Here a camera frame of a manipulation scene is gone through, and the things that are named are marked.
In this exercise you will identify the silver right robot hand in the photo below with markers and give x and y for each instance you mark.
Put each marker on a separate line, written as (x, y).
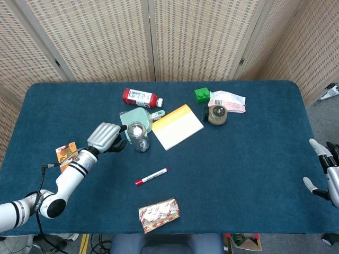
(334, 185)

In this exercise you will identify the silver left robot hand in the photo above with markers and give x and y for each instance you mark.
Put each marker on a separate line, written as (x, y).
(103, 136)

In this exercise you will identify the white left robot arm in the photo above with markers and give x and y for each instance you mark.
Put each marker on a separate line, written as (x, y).
(71, 177)

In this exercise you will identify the clear glass jar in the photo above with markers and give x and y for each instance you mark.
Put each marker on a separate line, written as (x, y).
(143, 145)

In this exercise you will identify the orange snack packet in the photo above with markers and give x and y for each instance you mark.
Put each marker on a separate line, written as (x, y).
(66, 150)

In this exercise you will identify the red drink bottle white cap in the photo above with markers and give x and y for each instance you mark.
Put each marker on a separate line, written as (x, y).
(137, 98)

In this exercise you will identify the black caster wheel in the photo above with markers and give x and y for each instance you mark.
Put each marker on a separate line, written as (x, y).
(328, 239)

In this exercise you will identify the red whiteboard marker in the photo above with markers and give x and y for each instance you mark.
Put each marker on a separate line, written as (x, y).
(152, 176)

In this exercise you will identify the yellow and white notepad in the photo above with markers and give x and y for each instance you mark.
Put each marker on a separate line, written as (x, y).
(177, 129)

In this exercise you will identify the metal screen hinge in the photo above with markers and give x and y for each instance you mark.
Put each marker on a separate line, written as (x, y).
(57, 62)
(241, 61)

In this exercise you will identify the white tripod stand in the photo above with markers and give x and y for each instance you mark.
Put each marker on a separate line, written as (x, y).
(331, 93)

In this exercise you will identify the red white snack bag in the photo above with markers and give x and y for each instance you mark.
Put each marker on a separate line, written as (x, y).
(159, 214)

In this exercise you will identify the woven folding screen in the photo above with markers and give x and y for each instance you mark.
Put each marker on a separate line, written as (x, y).
(106, 39)

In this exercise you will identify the blue carpet table cover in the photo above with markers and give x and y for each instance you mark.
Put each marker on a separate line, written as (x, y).
(238, 158)

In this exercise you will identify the open cardboard box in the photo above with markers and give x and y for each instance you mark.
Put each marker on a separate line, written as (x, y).
(249, 244)

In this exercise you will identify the green toy building block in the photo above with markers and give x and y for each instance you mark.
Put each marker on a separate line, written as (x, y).
(201, 95)

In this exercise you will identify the round seed jar black lid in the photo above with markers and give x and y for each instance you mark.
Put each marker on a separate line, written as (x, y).
(217, 116)

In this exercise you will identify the pink and white packet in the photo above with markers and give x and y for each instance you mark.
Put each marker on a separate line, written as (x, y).
(233, 104)

